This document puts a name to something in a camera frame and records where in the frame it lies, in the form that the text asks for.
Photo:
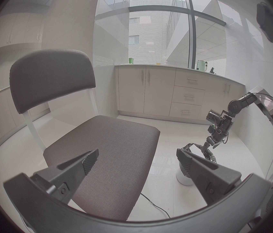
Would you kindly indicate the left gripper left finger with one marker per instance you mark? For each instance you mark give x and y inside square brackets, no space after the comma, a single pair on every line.
[66,178]

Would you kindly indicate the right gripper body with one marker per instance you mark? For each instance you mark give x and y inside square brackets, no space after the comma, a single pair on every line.
[216,138]

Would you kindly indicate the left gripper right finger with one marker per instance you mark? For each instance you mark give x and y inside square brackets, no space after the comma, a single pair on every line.
[211,181]

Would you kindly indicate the black plastic bag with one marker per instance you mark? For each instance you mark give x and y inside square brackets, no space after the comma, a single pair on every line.
[210,155]

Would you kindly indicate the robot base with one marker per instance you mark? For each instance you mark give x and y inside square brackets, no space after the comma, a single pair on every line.
[272,200]

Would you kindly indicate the white trash bin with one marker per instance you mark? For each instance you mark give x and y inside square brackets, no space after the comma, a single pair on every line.
[183,178]

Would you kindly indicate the small black gadget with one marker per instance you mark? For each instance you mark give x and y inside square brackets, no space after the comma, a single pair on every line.
[212,70]

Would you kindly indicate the beige cabinet with drawers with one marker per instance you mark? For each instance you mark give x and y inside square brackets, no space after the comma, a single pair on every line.
[158,96]

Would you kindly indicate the pale green kettle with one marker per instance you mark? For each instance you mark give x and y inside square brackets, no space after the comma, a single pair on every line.
[201,65]

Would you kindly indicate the long beige low cabinet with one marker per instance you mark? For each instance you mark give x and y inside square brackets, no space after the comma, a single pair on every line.
[0,115]

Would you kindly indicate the window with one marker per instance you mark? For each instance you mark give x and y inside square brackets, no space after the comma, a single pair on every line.
[191,33]

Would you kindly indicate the small green cup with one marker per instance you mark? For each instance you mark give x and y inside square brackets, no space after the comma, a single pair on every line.
[131,61]

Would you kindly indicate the beige hanging cabinet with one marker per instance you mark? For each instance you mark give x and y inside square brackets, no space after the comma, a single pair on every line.
[20,30]

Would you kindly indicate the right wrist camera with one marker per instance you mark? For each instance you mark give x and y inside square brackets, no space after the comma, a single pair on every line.
[212,115]

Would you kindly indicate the grey chair with white frame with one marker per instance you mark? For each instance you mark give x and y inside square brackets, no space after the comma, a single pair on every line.
[107,149]

